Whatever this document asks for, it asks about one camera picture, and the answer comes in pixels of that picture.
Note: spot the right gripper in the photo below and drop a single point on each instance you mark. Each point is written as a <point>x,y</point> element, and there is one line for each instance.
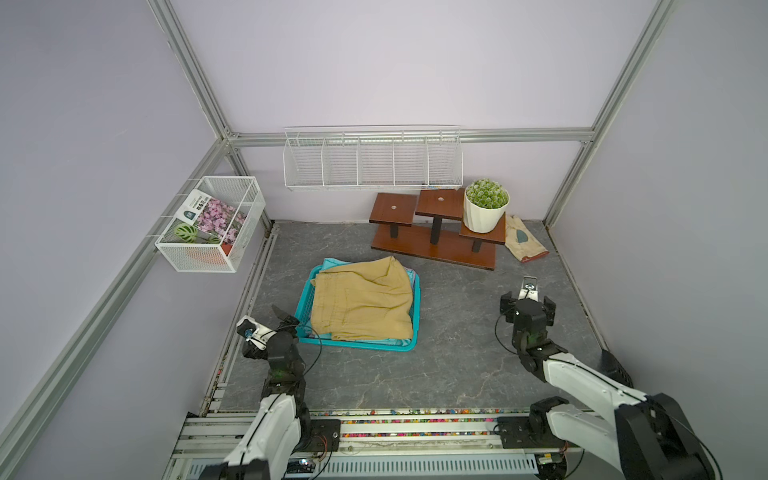
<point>509,306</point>

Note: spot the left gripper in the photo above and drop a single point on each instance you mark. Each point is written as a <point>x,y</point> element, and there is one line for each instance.
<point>291,322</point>

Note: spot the teal plastic basket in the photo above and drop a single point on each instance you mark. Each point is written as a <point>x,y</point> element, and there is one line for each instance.
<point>360,343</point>

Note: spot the khaki pants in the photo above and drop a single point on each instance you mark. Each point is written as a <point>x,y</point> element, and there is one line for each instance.
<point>364,301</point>

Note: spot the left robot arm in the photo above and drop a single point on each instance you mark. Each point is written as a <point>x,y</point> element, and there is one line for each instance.
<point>282,422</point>

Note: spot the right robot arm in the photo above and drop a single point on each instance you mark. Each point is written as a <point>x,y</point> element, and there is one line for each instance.
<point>642,436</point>

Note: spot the beige glove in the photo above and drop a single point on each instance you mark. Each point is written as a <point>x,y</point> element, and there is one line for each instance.
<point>520,241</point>

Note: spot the white pot green plant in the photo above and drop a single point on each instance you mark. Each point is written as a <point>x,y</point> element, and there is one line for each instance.
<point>485,202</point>

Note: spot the brown wooden tiered stand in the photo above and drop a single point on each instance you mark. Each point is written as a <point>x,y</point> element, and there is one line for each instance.
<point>431,225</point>

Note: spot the pink artificial flowers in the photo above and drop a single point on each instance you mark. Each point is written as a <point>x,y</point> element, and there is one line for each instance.
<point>219,222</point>

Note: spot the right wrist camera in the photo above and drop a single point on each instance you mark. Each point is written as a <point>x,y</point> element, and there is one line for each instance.
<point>529,288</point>

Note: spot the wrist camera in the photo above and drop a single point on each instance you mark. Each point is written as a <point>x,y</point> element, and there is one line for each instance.
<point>254,333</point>
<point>529,288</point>

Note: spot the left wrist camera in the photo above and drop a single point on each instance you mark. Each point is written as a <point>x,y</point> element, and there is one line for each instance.
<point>254,333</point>

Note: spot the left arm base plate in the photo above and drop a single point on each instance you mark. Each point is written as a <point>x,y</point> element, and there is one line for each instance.
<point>321,436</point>

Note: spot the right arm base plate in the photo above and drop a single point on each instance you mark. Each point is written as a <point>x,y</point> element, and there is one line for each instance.
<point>526,432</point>

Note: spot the white wire basket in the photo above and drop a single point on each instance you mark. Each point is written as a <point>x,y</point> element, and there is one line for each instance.
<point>178,242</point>

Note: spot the white wire wall shelf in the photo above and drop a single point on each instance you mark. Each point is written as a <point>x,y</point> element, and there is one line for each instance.
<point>373,157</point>

